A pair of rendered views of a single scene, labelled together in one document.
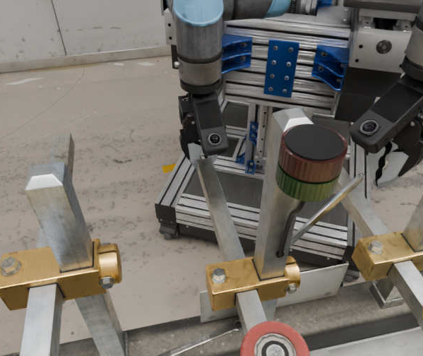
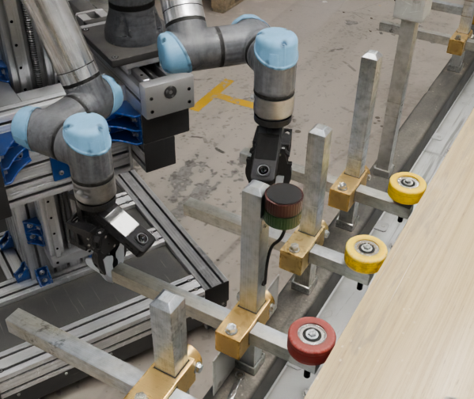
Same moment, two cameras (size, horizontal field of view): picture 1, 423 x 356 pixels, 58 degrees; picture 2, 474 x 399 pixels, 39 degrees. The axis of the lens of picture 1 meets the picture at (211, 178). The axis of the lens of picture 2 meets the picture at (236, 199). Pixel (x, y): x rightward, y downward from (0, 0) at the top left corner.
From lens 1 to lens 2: 72 cm
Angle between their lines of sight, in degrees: 37
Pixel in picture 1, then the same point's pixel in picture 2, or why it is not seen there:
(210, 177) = (140, 276)
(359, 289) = (286, 293)
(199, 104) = (108, 217)
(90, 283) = (190, 375)
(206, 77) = (112, 191)
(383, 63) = (174, 105)
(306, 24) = not seen: hidden behind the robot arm
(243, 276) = (244, 319)
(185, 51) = (92, 178)
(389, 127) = (274, 164)
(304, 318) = not seen: hidden behind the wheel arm
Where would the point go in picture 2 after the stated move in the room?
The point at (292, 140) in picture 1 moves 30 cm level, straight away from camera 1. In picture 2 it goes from (275, 199) to (180, 113)
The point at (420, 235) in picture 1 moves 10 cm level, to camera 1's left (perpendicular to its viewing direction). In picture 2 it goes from (312, 222) to (282, 247)
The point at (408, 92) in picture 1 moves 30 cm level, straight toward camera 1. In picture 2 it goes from (270, 137) to (337, 239)
